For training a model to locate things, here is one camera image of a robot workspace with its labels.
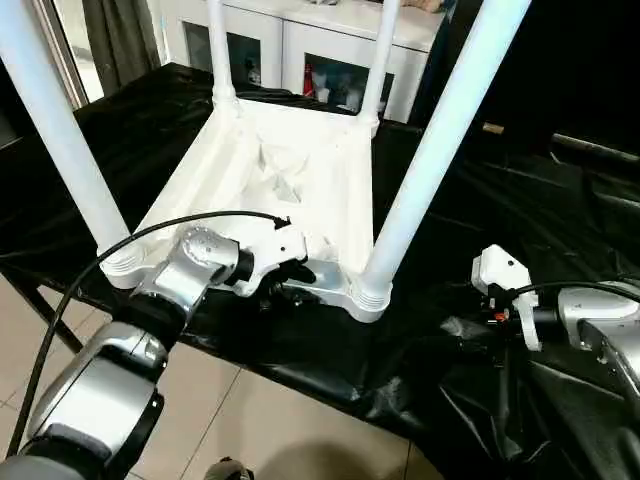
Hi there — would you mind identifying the black stand pole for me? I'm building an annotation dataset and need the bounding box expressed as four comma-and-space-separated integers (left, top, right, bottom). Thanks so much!
20, 285, 73, 353

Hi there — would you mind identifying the grey curtain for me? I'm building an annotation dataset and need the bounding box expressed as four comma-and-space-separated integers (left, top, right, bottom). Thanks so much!
80, 0, 161, 96

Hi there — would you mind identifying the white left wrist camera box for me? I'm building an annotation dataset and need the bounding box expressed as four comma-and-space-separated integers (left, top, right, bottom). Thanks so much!
235, 225, 311, 296

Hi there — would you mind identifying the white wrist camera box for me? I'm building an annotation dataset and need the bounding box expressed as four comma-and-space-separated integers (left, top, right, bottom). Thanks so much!
235, 225, 311, 296
472, 245, 541, 351

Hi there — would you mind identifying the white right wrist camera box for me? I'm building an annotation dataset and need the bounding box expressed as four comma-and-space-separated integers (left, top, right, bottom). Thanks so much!
472, 245, 541, 351

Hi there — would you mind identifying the black low bench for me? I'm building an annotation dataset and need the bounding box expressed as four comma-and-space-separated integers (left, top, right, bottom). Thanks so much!
550, 133, 640, 166

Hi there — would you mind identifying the white plastic table top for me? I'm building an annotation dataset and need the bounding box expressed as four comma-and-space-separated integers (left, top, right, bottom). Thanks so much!
100, 93, 393, 323

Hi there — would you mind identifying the black plastic mat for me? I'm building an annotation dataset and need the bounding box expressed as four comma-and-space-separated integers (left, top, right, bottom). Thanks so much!
0, 62, 640, 480

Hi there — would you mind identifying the white plastic table leg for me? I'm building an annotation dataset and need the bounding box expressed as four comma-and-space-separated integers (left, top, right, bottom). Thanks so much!
205, 0, 241, 111
358, 0, 403, 123
0, 0, 136, 276
355, 0, 533, 306

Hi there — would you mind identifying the white glass-door cabinet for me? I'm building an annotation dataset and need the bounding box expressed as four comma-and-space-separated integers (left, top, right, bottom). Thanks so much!
155, 0, 446, 126

